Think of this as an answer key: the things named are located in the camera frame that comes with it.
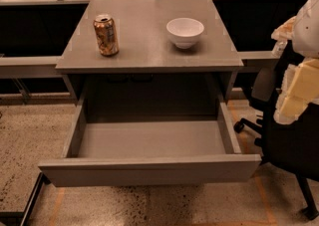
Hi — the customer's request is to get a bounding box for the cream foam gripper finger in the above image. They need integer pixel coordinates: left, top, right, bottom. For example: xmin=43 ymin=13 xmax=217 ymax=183
xmin=273 ymin=59 xmax=319 ymax=124

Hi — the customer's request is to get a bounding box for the grey top drawer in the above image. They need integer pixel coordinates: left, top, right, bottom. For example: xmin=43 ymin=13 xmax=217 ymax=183
xmin=39 ymin=98 xmax=260 ymax=186

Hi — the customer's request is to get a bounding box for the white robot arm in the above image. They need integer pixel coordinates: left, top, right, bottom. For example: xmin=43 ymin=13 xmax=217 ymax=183
xmin=271 ymin=0 xmax=319 ymax=124

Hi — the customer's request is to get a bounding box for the grey drawer cabinet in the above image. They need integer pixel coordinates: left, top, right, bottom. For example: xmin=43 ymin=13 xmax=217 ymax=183
xmin=56 ymin=0 xmax=243 ymax=95

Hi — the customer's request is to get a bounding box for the clear plastic bottle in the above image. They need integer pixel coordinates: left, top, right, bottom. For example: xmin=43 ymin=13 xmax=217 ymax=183
xmin=271 ymin=40 xmax=287 ymax=58

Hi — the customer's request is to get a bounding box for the black office chair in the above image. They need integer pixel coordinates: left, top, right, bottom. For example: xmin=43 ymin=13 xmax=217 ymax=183
xmin=233 ymin=42 xmax=319 ymax=221

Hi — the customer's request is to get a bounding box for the white ceramic bowl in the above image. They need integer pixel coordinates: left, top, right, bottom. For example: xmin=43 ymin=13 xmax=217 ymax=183
xmin=166 ymin=18 xmax=204 ymax=49

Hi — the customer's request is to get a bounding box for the gold soda can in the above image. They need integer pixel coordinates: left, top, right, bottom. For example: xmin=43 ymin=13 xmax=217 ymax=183
xmin=93 ymin=14 xmax=120 ymax=57

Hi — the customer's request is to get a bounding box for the black metal floor stand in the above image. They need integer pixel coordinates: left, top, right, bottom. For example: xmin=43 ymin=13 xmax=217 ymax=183
xmin=0 ymin=171 xmax=52 ymax=226

